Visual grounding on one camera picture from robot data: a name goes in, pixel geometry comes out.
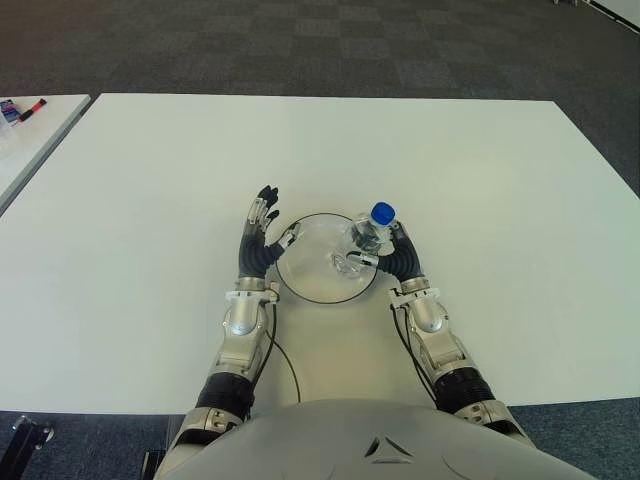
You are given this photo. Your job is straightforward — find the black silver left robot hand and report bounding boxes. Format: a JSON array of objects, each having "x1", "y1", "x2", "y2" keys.
[{"x1": 237, "y1": 184, "x2": 301, "y2": 280}]

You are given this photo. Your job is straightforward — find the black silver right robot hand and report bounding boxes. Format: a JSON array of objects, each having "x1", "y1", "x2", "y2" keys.
[{"x1": 344, "y1": 222, "x2": 429, "y2": 284}]

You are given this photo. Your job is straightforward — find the clear water bottle blue cap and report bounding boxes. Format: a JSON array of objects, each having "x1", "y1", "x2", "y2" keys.
[{"x1": 329, "y1": 201, "x2": 399, "y2": 279}]

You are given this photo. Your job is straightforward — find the white plate black rim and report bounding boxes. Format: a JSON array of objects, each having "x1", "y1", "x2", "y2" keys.
[{"x1": 274, "y1": 213, "x2": 380, "y2": 305}]

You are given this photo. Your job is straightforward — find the grey robot torso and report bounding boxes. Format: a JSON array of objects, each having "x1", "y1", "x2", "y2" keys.
[{"x1": 154, "y1": 398, "x2": 601, "y2": 480}]

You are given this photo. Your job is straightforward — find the white side table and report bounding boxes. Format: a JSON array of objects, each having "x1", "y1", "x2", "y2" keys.
[{"x1": 0, "y1": 94, "x2": 92, "y2": 214}]

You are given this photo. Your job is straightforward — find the red black marker pen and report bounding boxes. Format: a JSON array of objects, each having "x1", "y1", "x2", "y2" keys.
[{"x1": 17, "y1": 98, "x2": 48, "y2": 124}]

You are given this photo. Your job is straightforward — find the black metal stand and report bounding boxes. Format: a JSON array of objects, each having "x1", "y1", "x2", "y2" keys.
[{"x1": 0, "y1": 413, "x2": 55, "y2": 480}]

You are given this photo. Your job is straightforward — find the white board panel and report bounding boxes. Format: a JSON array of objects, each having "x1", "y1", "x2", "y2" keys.
[{"x1": 584, "y1": 0, "x2": 640, "y2": 26}]

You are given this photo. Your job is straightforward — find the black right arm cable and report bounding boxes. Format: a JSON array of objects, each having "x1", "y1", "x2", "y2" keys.
[{"x1": 392, "y1": 304, "x2": 436, "y2": 401}]

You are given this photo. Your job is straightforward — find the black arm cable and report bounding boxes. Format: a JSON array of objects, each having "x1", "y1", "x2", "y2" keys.
[
  {"x1": 259, "y1": 299, "x2": 301, "y2": 416},
  {"x1": 392, "y1": 304, "x2": 436, "y2": 401}
]

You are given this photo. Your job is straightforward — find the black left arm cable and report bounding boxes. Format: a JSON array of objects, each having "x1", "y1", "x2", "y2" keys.
[{"x1": 259, "y1": 299, "x2": 301, "y2": 416}]

